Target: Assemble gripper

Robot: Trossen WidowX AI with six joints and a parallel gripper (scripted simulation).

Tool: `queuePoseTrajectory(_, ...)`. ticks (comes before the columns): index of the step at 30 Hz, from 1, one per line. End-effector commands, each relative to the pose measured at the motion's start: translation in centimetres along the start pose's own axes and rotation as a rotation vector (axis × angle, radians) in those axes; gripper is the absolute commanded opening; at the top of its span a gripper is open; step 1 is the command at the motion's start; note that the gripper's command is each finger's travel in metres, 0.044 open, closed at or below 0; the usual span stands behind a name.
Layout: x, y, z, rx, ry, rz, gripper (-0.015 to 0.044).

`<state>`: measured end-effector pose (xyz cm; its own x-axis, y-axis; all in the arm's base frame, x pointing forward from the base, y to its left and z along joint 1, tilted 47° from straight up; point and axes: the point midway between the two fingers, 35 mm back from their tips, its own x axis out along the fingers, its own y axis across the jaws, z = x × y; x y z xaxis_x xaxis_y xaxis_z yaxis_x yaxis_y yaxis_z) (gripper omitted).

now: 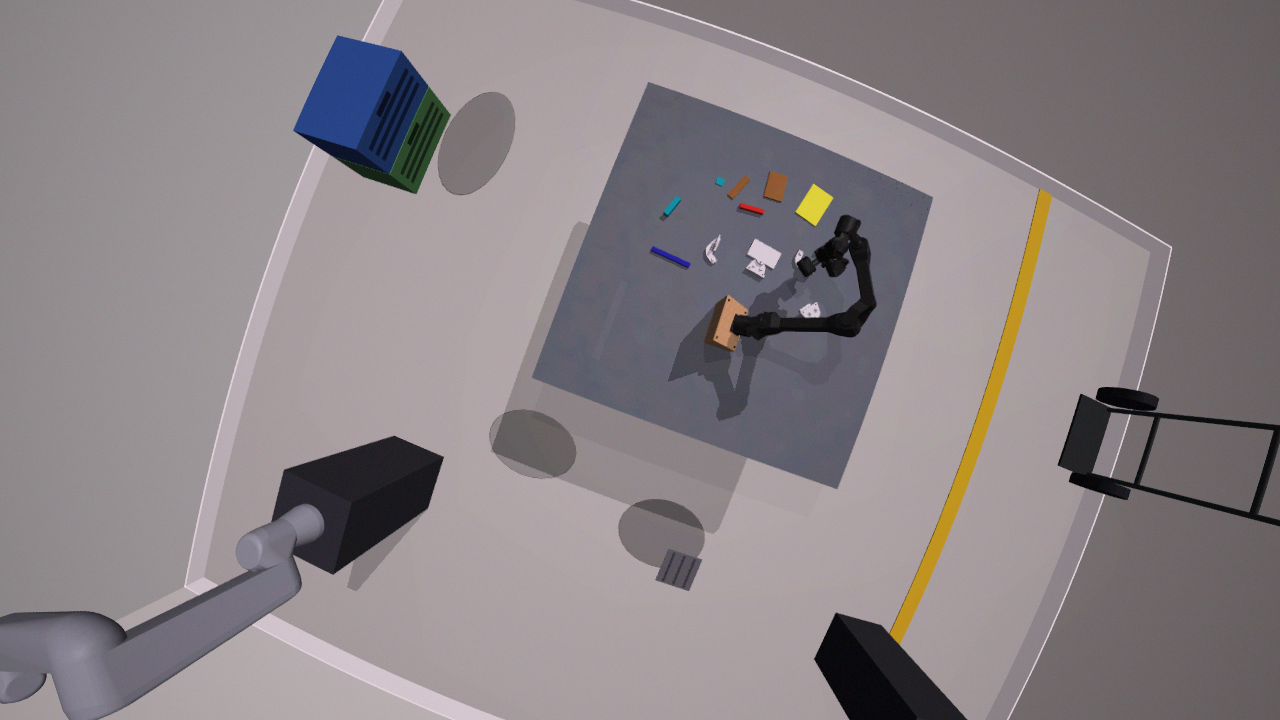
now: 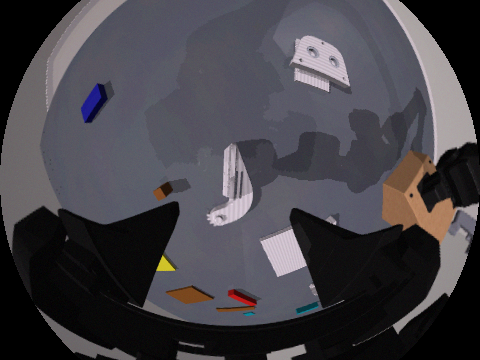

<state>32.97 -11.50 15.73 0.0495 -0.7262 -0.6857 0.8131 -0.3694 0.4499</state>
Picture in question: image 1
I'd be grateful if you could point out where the dark blue long thin bar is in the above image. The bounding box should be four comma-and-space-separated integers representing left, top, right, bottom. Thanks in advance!
652, 247, 690, 268

